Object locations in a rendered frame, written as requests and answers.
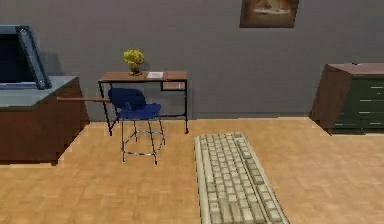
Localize brown dresser with green drawers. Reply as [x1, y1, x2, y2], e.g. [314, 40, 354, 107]
[309, 62, 384, 136]

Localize yellow plant in brown pot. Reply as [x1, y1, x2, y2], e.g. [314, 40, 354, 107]
[122, 49, 146, 77]

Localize weathered white keyboard grey keys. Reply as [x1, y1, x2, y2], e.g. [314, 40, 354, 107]
[194, 131, 291, 224]

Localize brown wooden rod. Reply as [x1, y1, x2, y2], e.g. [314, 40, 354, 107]
[55, 96, 112, 103]

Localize black television with grey frame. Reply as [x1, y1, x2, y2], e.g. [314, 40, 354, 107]
[0, 24, 53, 90]

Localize blue chair with metal legs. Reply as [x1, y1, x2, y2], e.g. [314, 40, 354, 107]
[107, 87, 166, 166]

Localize brown framed picture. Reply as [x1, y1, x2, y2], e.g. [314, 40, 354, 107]
[239, 0, 300, 29]

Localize brown cabinet with grey top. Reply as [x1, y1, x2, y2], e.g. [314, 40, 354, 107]
[0, 75, 91, 166]

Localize brown desk with black frame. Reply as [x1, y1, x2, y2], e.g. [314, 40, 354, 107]
[98, 70, 190, 137]

